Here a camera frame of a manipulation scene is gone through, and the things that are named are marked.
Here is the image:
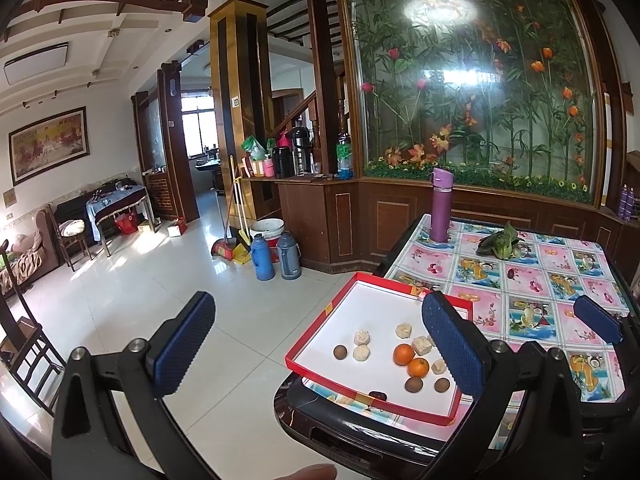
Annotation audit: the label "brown kiwi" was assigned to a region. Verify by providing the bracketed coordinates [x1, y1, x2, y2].
[434, 377, 451, 393]
[405, 377, 424, 393]

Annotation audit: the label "beige biscuit chunk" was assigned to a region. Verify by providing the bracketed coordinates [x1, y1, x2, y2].
[411, 336, 433, 356]
[431, 359, 447, 375]
[395, 323, 412, 339]

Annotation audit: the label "smaller orange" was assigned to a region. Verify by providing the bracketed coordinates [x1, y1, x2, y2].
[407, 358, 430, 379]

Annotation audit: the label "large orange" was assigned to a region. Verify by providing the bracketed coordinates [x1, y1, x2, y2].
[393, 344, 416, 366]

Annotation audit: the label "dark black date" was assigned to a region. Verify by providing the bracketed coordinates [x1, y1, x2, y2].
[367, 391, 387, 402]

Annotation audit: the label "beige biscuit chunk top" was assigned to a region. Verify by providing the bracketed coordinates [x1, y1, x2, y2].
[395, 323, 412, 339]

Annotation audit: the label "round brown biscuit front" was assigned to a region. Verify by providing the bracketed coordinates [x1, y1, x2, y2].
[352, 344, 371, 362]

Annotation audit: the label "tan biscuit chunk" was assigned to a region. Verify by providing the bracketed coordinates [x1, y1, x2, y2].
[354, 330, 370, 346]

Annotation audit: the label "small brown round fruit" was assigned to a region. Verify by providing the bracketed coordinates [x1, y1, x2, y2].
[333, 344, 347, 360]

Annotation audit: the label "person left hand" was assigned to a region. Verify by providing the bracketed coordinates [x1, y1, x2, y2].
[276, 464, 337, 480]

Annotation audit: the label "colourful fruit print tablecloth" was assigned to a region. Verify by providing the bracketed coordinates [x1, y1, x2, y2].
[299, 212, 632, 451]

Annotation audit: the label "wooden chair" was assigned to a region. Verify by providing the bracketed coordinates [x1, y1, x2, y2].
[1, 240, 66, 417]

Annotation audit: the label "purple spray bottles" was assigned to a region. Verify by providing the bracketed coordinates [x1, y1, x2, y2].
[617, 184, 634, 221]

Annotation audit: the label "green bok choy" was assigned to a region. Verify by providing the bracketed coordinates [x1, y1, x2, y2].
[476, 222, 522, 260]

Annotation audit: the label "red white tray box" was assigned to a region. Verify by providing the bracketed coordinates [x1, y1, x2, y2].
[285, 272, 461, 426]

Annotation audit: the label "purple thermos bottle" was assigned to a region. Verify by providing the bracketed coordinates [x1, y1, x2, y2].
[430, 168, 454, 243]

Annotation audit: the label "broom and dustpan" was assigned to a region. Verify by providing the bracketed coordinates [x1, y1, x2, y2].
[210, 156, 250, 266]

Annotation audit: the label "blue thermos flask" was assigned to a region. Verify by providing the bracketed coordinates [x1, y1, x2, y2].
[250, 234, 276, 281]

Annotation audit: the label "side table with cloth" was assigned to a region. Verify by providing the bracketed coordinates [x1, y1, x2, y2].
[86, 184, 156, 257]

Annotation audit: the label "grey thermos flask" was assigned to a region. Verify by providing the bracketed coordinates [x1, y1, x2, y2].
[277, 232, 302, 281]

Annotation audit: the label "white bucket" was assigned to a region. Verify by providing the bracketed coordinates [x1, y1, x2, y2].
[250, 218, 285, 263]

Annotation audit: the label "glass bamboo flower partition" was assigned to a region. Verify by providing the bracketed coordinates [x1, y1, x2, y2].
[340, 0, 608, 206]

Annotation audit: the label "wooden cabinet counter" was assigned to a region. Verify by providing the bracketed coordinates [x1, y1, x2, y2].
[246, 173, 640, 276]

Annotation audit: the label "green plastic bottle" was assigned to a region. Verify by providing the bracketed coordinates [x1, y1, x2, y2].
[336, 132, 354, 180]

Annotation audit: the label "black kettle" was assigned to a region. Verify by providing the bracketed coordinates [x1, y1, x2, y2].
[290, 126, 312, 176]

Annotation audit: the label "framed wall painting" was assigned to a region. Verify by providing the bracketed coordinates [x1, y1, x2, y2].
[9, 106, 90, 185]

